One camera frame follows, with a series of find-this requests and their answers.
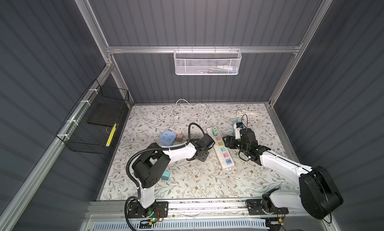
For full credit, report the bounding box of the white multicolour power strip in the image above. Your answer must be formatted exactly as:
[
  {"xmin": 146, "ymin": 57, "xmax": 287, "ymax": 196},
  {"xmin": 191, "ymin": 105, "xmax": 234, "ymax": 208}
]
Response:
[{"xmin": 207, "ymin": 127, "xmax": 235, "ymax": 171}]

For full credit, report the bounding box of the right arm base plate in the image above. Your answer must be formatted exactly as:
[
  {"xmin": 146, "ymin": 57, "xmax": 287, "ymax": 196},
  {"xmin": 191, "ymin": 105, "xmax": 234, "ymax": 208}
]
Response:
[{"xmin": 245, "ymin": 199, "xmax": 289, "ymax": 216}]

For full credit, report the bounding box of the teal charger cube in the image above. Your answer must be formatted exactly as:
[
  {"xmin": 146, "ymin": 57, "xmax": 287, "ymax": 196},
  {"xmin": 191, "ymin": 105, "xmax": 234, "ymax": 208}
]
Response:
[{"xmin": 161, "ymin": 171, "xmax": 171, "ymax": 181}]

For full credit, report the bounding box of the black pad in basket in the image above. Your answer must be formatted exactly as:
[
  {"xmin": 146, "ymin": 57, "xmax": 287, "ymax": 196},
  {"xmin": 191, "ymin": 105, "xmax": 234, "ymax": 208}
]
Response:
[{"xmin": 87, "ymin": 104, "xmax": 124, "ymax": 128}]

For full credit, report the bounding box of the white wire mesh basket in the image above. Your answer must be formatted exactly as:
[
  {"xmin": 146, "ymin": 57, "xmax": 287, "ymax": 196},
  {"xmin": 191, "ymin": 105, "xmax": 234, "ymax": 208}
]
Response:
[{"xmin": 173, "ymin": 49, "xmax": 242, "ymax": 76}]

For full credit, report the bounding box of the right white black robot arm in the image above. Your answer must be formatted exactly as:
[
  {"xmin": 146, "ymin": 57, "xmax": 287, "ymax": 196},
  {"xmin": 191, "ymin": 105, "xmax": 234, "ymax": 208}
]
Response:
[{"xmin": 224, "ymin": 136, "xmax": 344, "ymax": 220}]

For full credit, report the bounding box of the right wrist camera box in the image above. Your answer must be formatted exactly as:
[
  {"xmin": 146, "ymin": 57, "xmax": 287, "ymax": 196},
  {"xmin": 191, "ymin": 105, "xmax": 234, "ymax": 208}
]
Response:
[{"xmin": 235, "ymin": 125, "xmax": 258, "ymax": 149}]

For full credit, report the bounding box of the black wire wall basket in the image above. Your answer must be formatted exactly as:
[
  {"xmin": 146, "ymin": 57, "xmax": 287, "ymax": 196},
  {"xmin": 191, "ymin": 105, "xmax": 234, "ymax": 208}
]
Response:
[{"xmin": 56, "ymin": 81, "xmax": 130, "ymax": 155}]

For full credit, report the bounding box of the green charger cube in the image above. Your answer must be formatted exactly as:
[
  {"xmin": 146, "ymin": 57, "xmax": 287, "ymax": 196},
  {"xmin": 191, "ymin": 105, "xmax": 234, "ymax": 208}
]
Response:
[{"xmin": 212, "ymin": 127, "xmax": 219, "ymax": 136}]

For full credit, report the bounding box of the white power strip cable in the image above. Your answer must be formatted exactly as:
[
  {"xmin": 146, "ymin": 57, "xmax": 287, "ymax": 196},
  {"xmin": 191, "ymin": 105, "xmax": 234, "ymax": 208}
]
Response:
[{"xmin": 170, "ymin": 98, "xmax": 211, "ymax": 127}]

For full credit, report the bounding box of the blue triangular socket adapter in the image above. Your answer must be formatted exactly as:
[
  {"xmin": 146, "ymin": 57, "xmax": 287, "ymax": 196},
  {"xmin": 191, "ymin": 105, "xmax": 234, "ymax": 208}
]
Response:
[{"xmin": 159, "ymin": 130, "xmax": 177, "ymax": 147}]

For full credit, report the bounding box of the white coiled cable right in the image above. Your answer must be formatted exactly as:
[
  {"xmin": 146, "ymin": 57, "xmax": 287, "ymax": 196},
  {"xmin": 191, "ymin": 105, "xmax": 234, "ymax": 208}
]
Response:
[{"xmin": 235, "ymin": 109, "xmax": 261, "ymax": 118}]

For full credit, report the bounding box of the pink charger cube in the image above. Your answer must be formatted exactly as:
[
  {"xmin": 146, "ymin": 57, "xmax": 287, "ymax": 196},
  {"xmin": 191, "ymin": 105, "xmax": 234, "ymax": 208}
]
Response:
[{"xmin": 176, "ymin": 134, "xmax": 184, "ymax": 142}]

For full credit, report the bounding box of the floral table mat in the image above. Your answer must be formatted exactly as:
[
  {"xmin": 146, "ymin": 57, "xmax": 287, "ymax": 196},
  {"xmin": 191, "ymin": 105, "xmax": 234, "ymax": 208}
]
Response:
[{"xmin": 100, "ymin": 104, "xmax": 298, "ymax": 201}]

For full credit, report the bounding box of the yellow marker pen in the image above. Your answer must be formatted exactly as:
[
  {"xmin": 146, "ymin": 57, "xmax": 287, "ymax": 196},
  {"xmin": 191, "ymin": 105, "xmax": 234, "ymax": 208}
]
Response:
[{"xmin": 106, "ymin": 123, "xmax": 118, "ymax": 147}]

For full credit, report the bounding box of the teal USB power strip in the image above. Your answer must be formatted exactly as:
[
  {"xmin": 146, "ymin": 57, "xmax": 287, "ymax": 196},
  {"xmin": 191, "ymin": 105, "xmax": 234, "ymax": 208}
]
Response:
[{"xmin": 233, "ymin": 119, "xmax": 244, "ymax": 136}]

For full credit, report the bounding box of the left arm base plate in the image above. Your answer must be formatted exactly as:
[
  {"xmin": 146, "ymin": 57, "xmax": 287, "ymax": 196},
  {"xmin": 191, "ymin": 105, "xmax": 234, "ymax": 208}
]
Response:
[{"xmin": 126, "ymin": 201, "xmax": 169, "ymax": 219}]

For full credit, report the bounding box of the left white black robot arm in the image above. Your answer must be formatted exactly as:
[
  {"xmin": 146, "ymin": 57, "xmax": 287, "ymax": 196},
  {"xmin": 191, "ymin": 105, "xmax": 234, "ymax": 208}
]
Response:
[{"xmin": 126, "ymin": 134, "xmax": 215, "ymax": 209}]

